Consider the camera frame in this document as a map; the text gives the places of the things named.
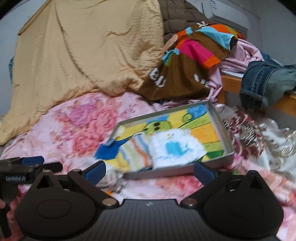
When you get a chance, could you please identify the white box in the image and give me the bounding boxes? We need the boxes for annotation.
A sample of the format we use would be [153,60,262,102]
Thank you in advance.
[201,0,250,33]

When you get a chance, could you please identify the brown white patterned cloth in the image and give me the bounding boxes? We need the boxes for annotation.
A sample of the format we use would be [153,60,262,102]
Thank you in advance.
[99,167,126,193]

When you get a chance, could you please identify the striped towel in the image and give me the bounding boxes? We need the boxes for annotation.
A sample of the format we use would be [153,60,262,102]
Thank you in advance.
[105,136,154,173]

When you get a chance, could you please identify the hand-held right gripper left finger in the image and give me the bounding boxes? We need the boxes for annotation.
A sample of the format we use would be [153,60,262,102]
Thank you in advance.
[28,160,118,209]

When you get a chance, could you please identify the grey tray with cartoon painting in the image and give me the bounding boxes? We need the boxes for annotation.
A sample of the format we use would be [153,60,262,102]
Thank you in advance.
[94,100,235,181]

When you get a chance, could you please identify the pink satin cloth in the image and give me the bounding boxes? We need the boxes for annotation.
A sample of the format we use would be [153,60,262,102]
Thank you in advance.
[159,38,265,109]

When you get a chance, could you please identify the wooden bed frame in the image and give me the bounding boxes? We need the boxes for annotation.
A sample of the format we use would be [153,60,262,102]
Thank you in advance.
[217,74,296,112]

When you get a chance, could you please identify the yellow blanket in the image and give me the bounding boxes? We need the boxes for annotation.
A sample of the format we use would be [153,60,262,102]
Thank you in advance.
[0,0,166,146]

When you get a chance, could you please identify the brown quilt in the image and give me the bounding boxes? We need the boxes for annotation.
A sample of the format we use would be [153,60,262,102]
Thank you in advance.
[157,0,215,43]

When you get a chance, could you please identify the white towel with blue print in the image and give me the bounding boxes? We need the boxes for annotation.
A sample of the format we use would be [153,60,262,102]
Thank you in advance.
[148,130,207,171]

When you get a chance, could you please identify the white red gold patterned cloth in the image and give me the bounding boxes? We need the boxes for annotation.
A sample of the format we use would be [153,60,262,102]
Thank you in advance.
[217,105,296,181]

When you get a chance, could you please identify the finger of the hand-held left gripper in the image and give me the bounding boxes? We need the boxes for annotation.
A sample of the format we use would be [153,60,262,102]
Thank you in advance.
[22,162,63,174]
[0,156,45,167]

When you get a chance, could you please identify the pink floral bedsheet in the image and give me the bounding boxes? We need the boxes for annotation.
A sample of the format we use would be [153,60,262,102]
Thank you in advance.
[0,91,296,241]

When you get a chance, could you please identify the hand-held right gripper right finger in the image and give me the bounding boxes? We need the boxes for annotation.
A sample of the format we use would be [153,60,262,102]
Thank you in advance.
[179,161,262,209]

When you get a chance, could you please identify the blue jeans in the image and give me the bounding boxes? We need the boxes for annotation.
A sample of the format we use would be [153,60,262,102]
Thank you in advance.
[239,59,296,112]

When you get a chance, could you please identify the blue cloth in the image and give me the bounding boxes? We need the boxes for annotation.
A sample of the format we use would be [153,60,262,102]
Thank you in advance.
[94,137,130,160]

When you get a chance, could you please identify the brown multicoloured striped cloth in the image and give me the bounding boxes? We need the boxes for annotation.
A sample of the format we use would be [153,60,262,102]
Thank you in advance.
[139,21,247,101]

